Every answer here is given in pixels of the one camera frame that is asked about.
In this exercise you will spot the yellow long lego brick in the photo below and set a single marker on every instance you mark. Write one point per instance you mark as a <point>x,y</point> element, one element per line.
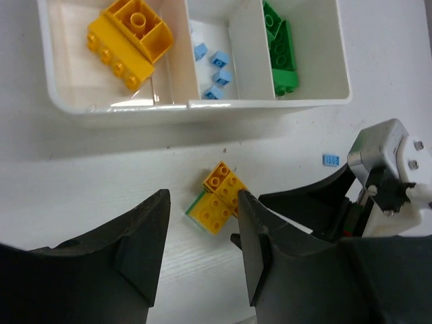
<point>118,53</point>

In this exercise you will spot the yellow lego cluster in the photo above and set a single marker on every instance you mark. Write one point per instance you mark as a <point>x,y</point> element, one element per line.
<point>218,201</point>

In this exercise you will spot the yellow curved lego brick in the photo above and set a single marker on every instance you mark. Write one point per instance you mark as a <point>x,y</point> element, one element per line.
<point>142,26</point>

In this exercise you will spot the green lego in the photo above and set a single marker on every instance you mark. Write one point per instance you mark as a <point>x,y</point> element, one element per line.
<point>281,49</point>

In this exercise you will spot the white divided sorting tray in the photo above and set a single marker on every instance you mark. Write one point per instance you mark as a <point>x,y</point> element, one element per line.
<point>86,90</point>

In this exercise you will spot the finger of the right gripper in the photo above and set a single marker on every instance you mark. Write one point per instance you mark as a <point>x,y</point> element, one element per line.
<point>322,207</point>

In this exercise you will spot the green small lego brick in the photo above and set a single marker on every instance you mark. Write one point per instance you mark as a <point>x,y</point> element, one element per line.
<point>284,81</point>

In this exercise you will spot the green square lego brick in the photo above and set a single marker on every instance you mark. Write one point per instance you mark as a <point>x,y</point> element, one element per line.
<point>272,21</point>

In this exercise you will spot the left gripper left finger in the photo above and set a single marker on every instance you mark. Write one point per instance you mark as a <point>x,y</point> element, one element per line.
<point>107,275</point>

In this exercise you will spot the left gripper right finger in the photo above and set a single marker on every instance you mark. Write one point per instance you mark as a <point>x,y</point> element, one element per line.
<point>293,277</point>

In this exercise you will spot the light blue lego plate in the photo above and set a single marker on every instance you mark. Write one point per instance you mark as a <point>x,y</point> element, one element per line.
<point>212,93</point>
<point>200,50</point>
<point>220,59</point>
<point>331,160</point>
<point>222,77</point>

